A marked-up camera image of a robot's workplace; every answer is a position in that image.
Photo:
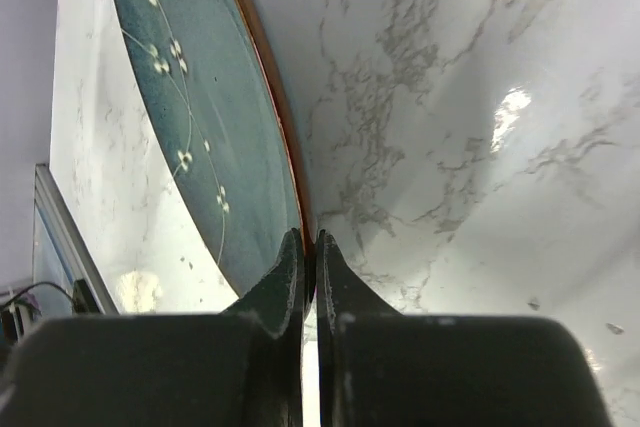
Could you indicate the dark teal plate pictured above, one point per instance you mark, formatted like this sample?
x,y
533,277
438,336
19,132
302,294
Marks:
x,y
214,96

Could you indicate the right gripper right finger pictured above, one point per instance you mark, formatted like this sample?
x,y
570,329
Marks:
x,y
379,367

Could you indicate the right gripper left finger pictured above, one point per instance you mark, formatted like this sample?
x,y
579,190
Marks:
x,y
238,367

